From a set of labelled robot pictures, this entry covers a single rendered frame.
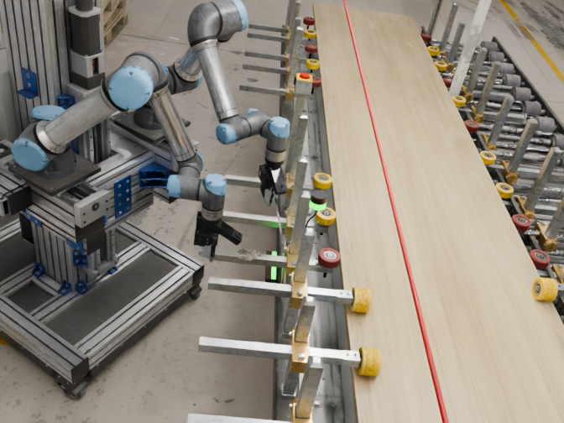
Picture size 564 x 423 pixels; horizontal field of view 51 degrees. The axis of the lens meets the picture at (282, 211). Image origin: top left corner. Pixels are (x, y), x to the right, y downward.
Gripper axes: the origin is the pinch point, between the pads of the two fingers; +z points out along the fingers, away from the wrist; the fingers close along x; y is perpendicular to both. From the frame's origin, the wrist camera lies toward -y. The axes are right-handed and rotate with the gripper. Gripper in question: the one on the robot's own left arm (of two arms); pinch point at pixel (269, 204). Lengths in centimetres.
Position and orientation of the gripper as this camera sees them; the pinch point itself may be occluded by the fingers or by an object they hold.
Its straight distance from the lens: 229.1
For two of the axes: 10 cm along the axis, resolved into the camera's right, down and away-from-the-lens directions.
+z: -1.4, 7.9, 6.0
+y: -3.3, -6.0, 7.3
